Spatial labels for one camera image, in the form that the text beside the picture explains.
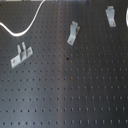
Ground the right metal cable clip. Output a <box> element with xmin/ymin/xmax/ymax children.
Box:
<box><xmin>105</xmin><ymin>6</ymin><xmax>116</xmax><ymax>27</ymax></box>

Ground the white cable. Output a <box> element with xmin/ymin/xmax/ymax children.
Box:
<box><xmin>0</xmin><ymin>0</ymin><xmax>128</xmax><ymax>38</ymax></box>

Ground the left metal cable clip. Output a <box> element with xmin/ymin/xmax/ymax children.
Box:
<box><xmin>10</xmin><ymin>43</ymin><xmax>33</xmax><ymax>68</ymax></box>

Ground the metal cable clip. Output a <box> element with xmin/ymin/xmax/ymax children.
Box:
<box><xmin>67</xmin><ymin>21</ymin><xmax>80</xmax><ymax>45</ymax></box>
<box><xmin>105</xmin><ymin>6</ymin><xmax>116</xmax><ymax>27</ymax></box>
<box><xmin>10</xmin><ymin>43</ymin><xmax>33</xmax><ymax>68</ymax></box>

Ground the middle metal cable clip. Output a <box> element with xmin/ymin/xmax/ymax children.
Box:
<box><xmin>67</xmin><ymin>21</ymin><xmax>80</xmax><ymax>45</ymax></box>

